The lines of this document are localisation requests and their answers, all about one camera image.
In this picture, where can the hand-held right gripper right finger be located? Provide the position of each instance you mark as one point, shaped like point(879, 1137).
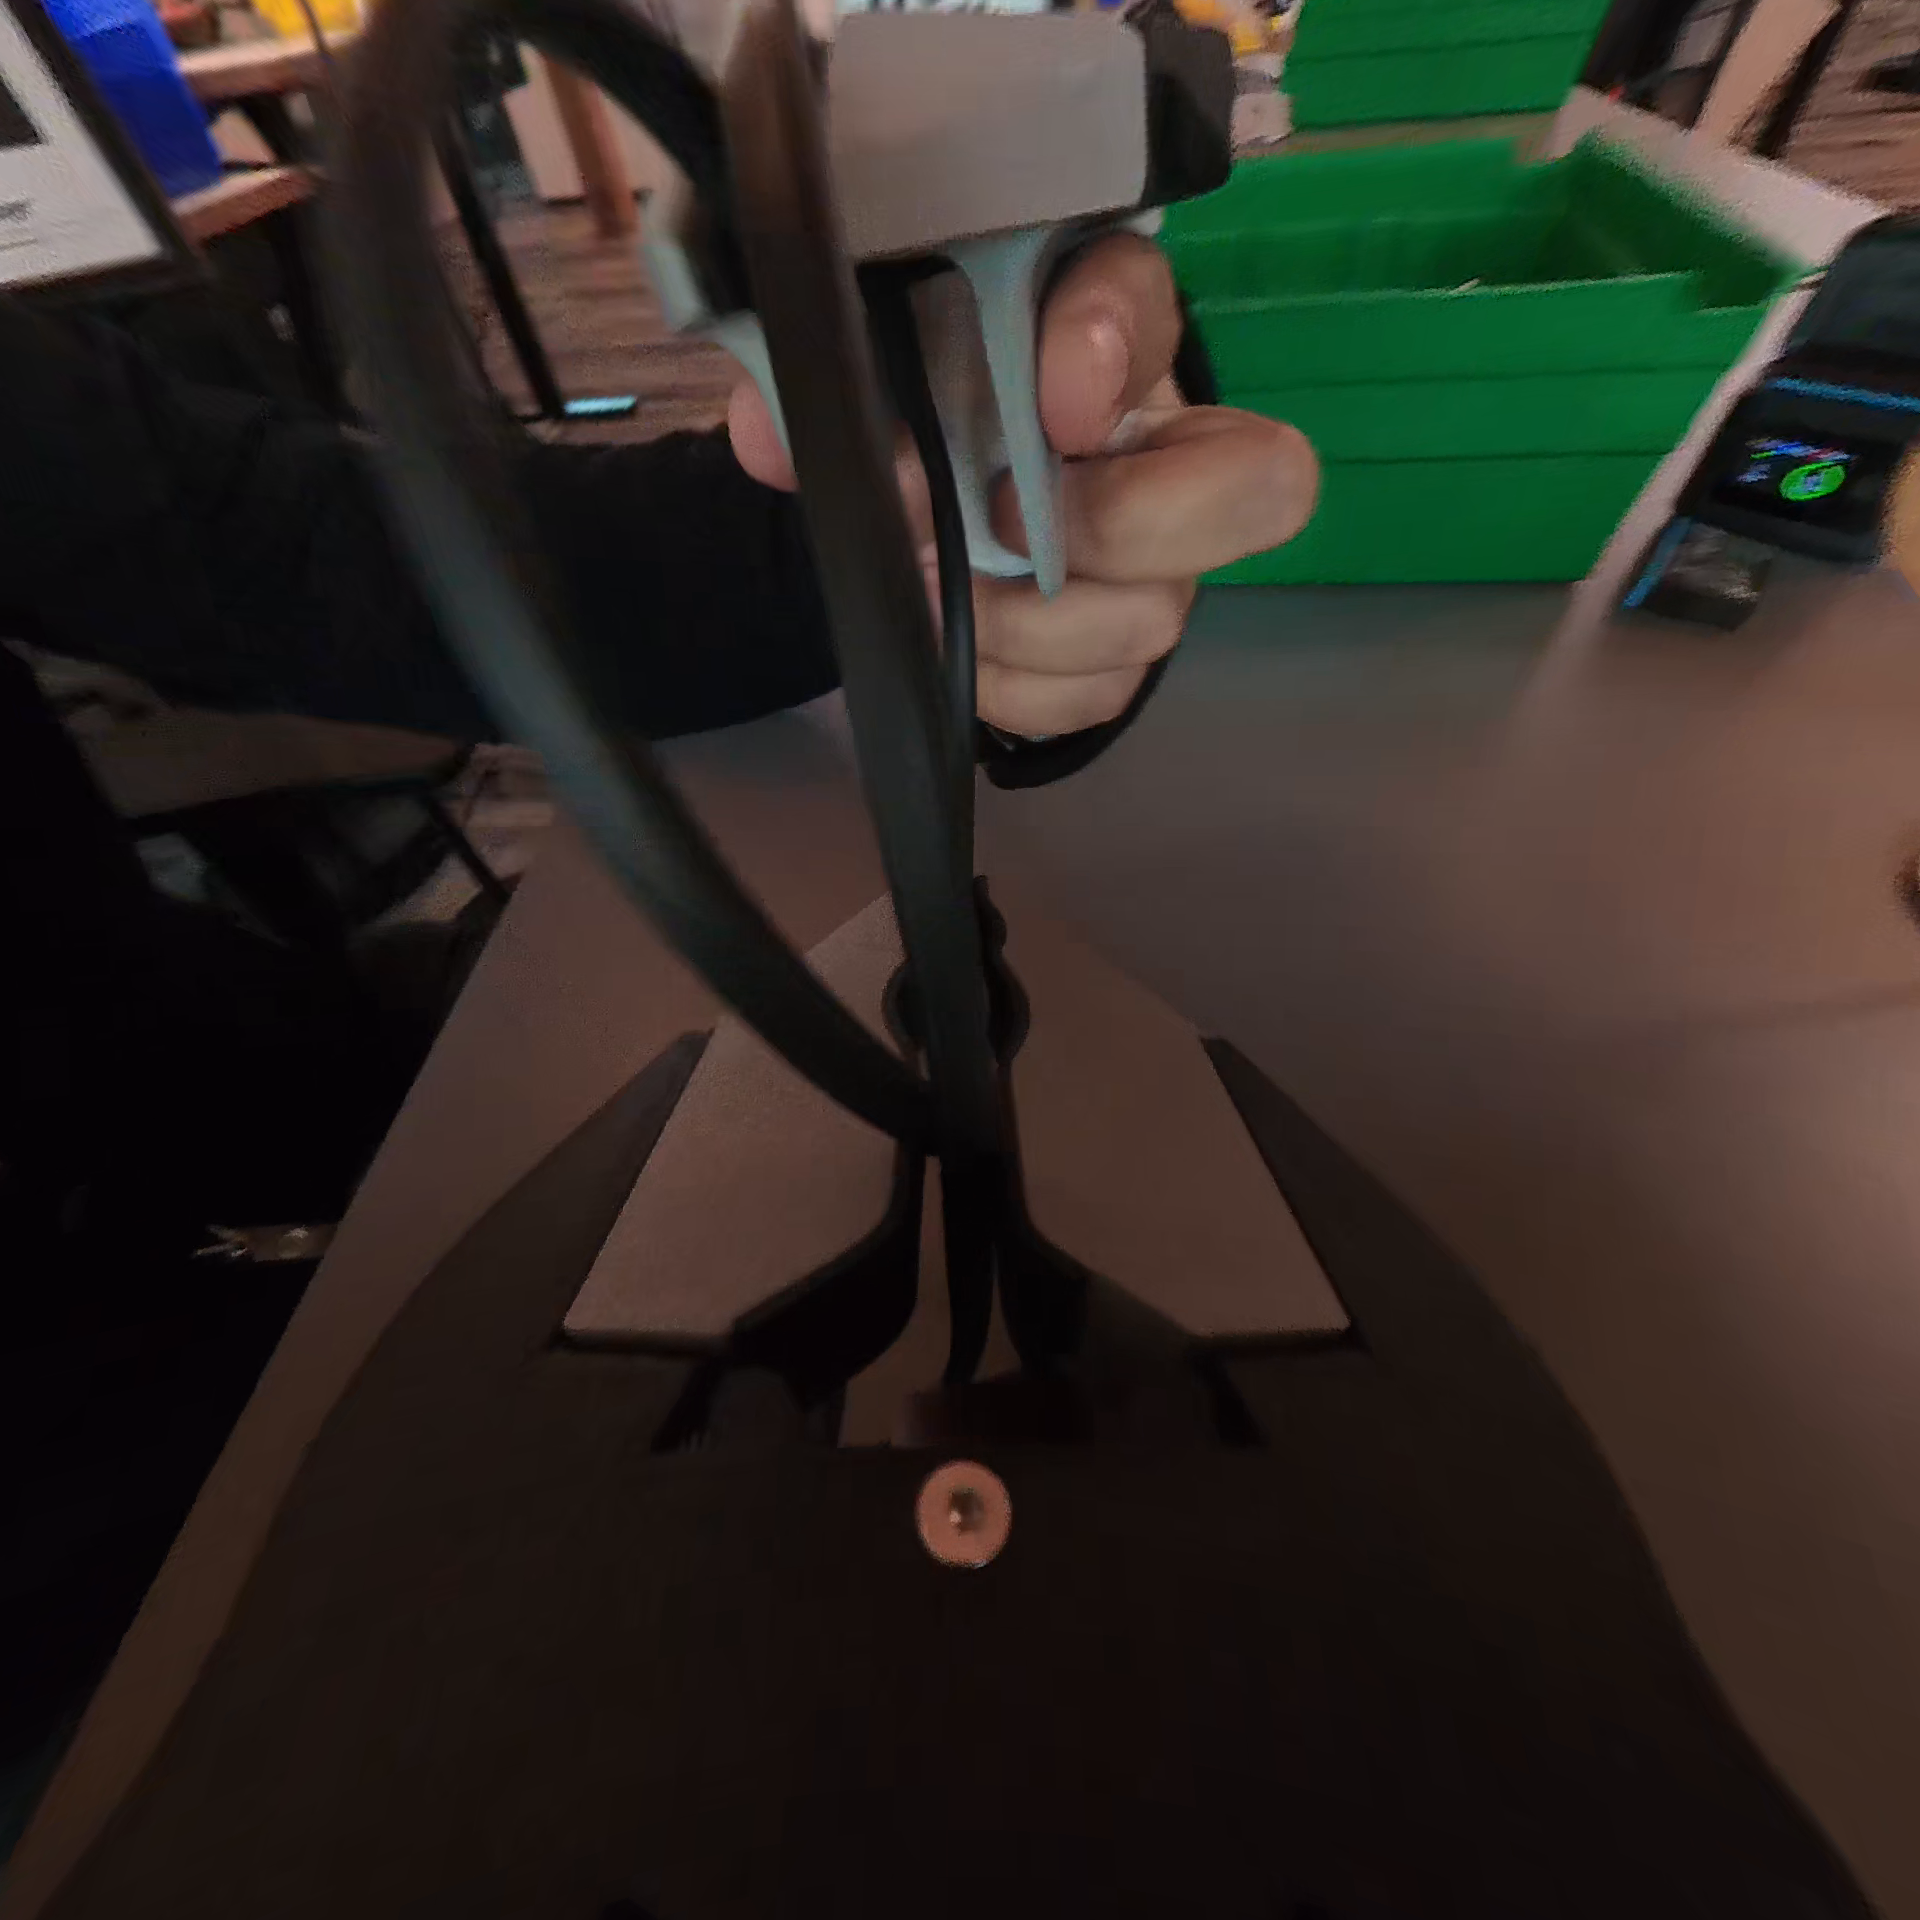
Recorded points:
point(1172, 1185)

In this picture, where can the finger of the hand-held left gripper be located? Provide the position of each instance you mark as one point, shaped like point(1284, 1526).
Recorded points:
point(975, 135)
point(704, 308)

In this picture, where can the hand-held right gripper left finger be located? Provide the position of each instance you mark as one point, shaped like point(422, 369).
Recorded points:
point(721, 1201)

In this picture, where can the green plastic bin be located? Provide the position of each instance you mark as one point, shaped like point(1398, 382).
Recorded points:
point(1425, 61)
point(1425, 377)

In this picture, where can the person's left hand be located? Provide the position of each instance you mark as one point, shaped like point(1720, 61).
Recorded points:
point(1172, 494)

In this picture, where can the wooden table black legs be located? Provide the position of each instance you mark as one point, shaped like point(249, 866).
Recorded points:
point(255, 195)

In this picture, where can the blue plastic crate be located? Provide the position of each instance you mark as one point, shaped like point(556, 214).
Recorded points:
point(136, 91)

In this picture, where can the white printed sign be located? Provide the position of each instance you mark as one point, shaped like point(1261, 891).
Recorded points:
point(61, 182)

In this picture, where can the black battery charger case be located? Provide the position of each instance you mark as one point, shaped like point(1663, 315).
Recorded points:
point(1816, 435)

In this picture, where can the black camera battery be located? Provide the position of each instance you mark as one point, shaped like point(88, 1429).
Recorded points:
point(1703, 580)

